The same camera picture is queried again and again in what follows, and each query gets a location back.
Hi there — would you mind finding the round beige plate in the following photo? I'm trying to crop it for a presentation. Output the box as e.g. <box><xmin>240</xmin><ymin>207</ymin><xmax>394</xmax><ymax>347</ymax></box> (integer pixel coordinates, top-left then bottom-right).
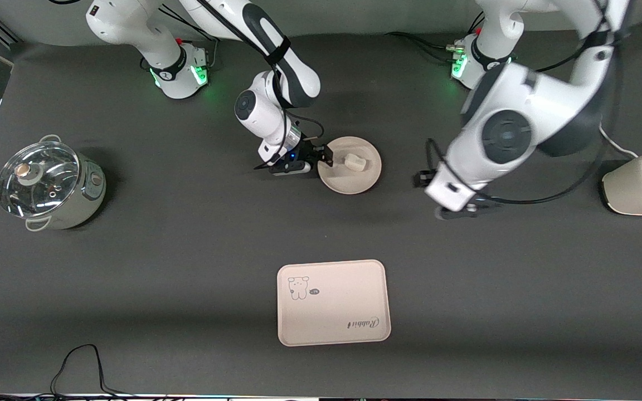
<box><xmin>317</xmin><ymin>136</ymin><xmax>382</xmax><ymax>195</ymax></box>

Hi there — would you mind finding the beige tray with rabbit print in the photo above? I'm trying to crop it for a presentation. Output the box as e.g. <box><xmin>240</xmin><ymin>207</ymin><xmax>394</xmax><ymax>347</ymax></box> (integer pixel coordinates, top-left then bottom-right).
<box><xmin>276</xmin><ymin>260</ymin><xmax>392</xmax><ymax>347</ymax></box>

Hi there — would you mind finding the cream white toaster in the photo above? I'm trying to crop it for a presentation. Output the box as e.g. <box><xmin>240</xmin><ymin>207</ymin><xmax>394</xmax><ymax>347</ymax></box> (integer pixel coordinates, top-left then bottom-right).
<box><xmin>602</xmin><ymin>152</ymin><xmax>642</xmax><ymax>217</ymax></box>

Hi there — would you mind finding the pale green electric pot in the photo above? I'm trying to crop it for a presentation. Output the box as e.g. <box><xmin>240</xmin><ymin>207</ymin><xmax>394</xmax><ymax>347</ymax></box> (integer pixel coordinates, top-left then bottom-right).
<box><xmin>0</xmin><ymin>134</ymin><xmax>108</xmax><ymax>232</ymax></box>

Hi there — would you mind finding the glass pot lid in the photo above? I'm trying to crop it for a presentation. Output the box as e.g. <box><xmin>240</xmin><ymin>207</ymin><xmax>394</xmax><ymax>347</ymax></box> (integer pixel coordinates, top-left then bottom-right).
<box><xmin>0</xmin><ymin>141</ymin><xmax>81</xmax><ymax>218</ymax></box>

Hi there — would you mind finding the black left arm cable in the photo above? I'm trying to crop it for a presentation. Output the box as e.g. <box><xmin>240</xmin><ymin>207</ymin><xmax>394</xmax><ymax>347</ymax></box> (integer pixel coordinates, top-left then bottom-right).
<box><xmin>424</xmin><ymin>0</ymin><xmax>634</xmax><ymax>207</ymax></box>

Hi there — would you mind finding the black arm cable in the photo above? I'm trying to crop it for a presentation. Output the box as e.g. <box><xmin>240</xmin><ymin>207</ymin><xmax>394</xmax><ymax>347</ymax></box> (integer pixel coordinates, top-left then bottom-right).
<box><xmin>424</xmin><ymin>0</ymin><xmax>634</xmax><ymax>207</ymax></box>
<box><xmin>159</xmin><ymin>0</ymin><xmax>327</xmax><ymax>171</ymax></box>

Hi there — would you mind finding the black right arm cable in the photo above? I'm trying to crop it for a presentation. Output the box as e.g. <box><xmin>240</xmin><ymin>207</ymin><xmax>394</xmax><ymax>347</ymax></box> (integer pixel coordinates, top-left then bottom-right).
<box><xmin>159</xmin><ymin>0</ymin><xmax>327</xmax><ymax>171</ymax></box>

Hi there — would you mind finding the white toaster power cable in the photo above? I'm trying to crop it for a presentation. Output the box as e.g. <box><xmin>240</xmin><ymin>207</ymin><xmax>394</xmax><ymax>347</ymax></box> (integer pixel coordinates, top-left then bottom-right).
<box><xmin>600</xmin><ymin>125</ymin><xmax>640</xmax><ymax>160</ymax></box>

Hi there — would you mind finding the black loose cable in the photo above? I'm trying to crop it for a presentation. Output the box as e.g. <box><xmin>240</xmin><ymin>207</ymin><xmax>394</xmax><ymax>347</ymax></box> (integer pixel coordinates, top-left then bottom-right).
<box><xmin>0</xmin><ymin>344</ymin><xmax>188</xmax><ymax>399</ymax></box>

